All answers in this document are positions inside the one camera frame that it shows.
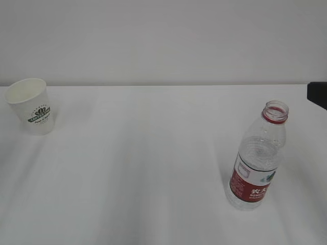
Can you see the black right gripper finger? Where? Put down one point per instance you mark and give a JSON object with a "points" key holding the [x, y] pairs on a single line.
{"points": [[317, 93]]}

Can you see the clear water bottle red label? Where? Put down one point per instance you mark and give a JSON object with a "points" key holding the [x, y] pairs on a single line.
{"points": [[258, 158]]}

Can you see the white paper cup green logo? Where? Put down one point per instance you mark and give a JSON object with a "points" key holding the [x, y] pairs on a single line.
{"points": [[29, 100]]}

